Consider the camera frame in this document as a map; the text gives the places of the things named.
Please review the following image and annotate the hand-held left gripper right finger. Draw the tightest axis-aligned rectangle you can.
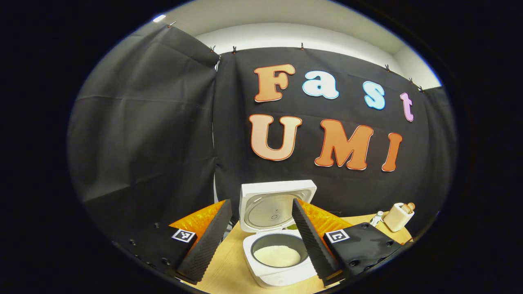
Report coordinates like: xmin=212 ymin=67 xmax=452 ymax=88
xmin=292 ymin=198 xmax=405 ymax=286

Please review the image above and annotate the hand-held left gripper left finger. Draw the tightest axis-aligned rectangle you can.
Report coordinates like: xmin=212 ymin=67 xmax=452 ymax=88
xmin=114 ymin=199 xmax=233 ymax=285

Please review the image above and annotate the white rice heap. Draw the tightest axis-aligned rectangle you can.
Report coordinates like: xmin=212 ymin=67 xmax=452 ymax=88
xmin=253 ymin=245 xmax=302 ymax=268

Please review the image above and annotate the white rice cooker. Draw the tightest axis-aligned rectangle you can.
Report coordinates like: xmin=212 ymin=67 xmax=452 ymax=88
xmin=239 ymin=180 xmax=327 ymax=288

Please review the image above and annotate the white toaster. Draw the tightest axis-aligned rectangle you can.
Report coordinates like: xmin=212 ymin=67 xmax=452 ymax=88
xmin=383 ymin=203 xmax=416 ymax=232

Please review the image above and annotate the black backdrop cloth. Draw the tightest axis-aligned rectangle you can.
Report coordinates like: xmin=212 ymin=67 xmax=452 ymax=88
xmin=67 ymin=25 xmax=458 ymax=245

